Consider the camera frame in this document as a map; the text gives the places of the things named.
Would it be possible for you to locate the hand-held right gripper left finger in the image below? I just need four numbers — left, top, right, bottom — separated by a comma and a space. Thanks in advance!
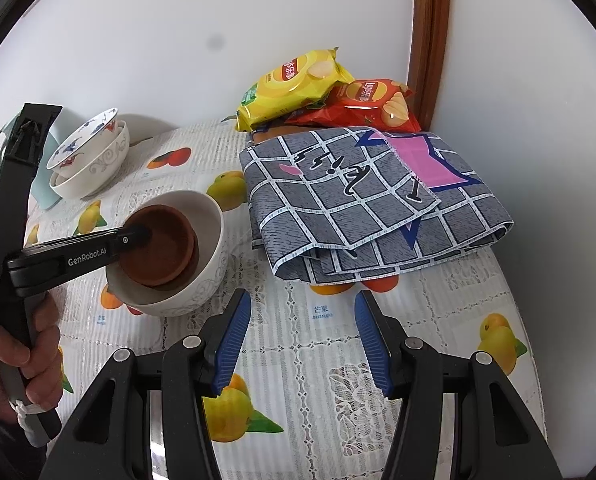
38, 287, 253, 480

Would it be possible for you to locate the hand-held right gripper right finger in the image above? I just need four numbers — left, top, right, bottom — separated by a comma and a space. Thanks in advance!
354, 290, 564, 480

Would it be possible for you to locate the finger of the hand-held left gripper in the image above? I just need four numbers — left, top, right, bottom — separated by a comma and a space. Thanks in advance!
110, 224, 153, 261

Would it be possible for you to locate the small brown bowl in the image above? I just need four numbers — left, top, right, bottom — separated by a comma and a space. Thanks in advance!
119, 204, 196, 283
148, 225, 200, 289

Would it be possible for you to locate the white ceramic bowl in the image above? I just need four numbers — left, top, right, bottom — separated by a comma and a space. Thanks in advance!
105, 189, 227, 317

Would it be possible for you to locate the person's left hand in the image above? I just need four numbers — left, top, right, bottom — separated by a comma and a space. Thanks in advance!
0, 290, 63, 415

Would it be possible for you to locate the fruit print tablecloth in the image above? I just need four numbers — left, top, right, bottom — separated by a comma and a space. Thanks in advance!
23, 119, 549, 480

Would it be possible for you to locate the large white embossed bowl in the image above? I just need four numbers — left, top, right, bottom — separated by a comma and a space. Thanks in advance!
49, 120, 130, 199

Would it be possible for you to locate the blue patterned porcelain bowl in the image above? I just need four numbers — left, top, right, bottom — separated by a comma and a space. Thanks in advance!
46, 108, 119, 177

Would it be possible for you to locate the grey checked cloth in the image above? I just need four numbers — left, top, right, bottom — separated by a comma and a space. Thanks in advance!
239, 127, 514, 285

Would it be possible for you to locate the yellow chip bag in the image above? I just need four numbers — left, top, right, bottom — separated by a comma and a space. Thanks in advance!
236, 48, 355, 132

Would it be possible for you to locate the red chip bag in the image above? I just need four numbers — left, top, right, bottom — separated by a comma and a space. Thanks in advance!
283, 78, 423, 133

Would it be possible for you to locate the brown wooden door frame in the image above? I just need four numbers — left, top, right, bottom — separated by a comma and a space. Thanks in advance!
407, 0, 451, 131

